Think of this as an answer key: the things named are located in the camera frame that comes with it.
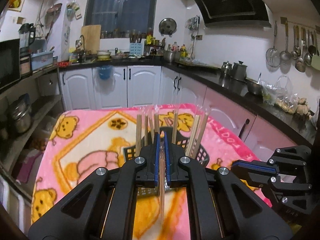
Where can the steel bowl on counter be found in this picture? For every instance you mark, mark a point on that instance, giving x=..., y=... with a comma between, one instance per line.
x=254, y=86

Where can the white cabinet door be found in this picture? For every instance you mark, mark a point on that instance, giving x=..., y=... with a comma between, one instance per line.
x=143, y=85
x=77, y=89

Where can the wrapped chopsticks in basket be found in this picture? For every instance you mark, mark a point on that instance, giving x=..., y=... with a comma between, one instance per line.
x=138, y=132
x=197, y=118
x=175, y=124
x=203, y=112

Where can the blue knife block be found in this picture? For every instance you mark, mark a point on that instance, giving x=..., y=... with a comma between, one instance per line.
x=136, y=49

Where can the light blue storage box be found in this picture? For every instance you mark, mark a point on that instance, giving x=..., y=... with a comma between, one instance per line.
x=41, y=60

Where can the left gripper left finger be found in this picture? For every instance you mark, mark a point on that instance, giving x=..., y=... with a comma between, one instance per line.
x=103, y=205

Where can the steel lidded canister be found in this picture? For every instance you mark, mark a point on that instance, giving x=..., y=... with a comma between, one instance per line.
x=239, y=71

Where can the black range hood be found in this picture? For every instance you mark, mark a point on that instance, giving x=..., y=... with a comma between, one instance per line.
x=233, y=12

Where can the steel kettle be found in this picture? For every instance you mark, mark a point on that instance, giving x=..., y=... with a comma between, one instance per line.
x=226, y=69

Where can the pink bear cartoon blanket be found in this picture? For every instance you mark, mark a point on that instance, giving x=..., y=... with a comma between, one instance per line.
x=82, y=141

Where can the black microwave oven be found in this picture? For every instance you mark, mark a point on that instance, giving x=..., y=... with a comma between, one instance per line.
x=9, y=62

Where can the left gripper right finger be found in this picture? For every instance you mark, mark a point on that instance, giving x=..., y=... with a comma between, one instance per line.
x=220, y=205

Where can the blender with black base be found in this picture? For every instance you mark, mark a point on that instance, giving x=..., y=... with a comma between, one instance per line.
x=27, y=37

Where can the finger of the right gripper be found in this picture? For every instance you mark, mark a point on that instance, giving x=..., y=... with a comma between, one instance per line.
x=241, y=167
x=257, y=181

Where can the hanging steel ladle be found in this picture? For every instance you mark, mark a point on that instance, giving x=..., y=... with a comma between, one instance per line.
x=285, y=55

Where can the dark kitchen window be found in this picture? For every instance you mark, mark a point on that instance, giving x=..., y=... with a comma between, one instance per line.
x=121, y=15

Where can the stacked steel pots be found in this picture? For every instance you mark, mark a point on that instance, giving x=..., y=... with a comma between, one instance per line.
x=20, y=113

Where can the wooden cutting board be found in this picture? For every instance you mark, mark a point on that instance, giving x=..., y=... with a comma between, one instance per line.
x=91, y=35

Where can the steel pot on counter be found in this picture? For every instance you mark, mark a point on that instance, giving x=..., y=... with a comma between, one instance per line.
x=169, y=56

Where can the hanging wire skimmer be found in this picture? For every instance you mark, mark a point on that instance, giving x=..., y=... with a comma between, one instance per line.
x=272, y=54

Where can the wooden chopsticks pair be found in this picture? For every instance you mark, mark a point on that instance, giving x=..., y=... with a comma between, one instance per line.
x=161, y=176

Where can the hanging steel pot lid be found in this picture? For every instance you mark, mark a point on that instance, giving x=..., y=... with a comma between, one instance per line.
x=167, y=26

